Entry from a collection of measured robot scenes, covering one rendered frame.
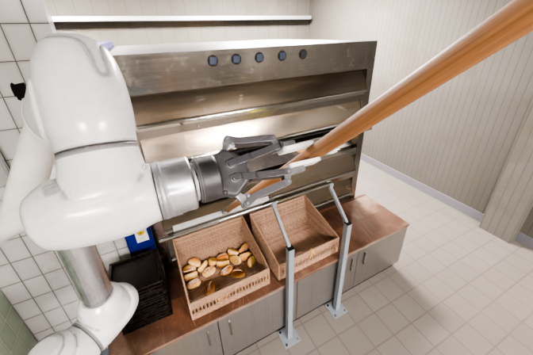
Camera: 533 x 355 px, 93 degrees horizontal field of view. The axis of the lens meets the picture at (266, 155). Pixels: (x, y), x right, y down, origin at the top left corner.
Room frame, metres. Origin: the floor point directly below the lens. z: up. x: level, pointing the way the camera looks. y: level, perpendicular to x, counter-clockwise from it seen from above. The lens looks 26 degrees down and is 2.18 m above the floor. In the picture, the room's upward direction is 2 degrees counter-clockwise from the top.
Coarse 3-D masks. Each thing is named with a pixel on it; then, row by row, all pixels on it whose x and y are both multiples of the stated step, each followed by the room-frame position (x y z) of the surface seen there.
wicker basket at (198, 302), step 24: (240, 216) 1.63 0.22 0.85; (192, 240) 1.44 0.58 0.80; (216, 240) 1.50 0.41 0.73; (240, 240) 1.57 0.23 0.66; (216, 264) 1.40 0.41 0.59; (240, 264) 1.39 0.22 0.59; (264, 264) 1.28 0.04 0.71; (216, 288) 1.19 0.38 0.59; (240, 288) 1.18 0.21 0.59; (192, 312) 0.99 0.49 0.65
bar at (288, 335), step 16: (304, 192) 1.48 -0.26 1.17; (256, 208) 1.32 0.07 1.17; (208, 224) 1.18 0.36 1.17; (160, 240) 1.06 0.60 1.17; (288, 240) 1.22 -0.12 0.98; (288, 256) 1.17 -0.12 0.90; (288, 272) 1.17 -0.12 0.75; (288, 288) 1.17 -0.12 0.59; (336, 288) 1.40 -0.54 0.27; (288, 304) 1.17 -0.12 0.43; (336, 304) 1.38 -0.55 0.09; (288, 320) 1.16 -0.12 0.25; (288, 336) 1.16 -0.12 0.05
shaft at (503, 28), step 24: (528, 0) 0.22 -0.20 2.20; (480, 24) 0.25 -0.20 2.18; (504, 24) 0.23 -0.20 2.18; (528, 24) 0.22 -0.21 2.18; (456, 48) 0.26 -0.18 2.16; (480, 48) 0.24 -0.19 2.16; (432, 72) 0.27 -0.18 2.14; (456, 72) 0.26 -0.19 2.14; (384, 96) 0.32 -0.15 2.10; (408, 96) 0.30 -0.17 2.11; (360, 120) 0.35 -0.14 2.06; (336, 144) 0.40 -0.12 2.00
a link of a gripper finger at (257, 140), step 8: (224, 136) 0.41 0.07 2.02; (232, 136) 0.42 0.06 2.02; (248, 136) 0.43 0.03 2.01; (256, 136) 0.43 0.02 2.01; (264, 136) 0.44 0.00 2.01; (272, 136) 0.44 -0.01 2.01; (240, 144) 0.42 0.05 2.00; (248, 144) 0.43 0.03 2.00; (256, 144) 0.44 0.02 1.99; (264, 144) 0.45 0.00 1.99
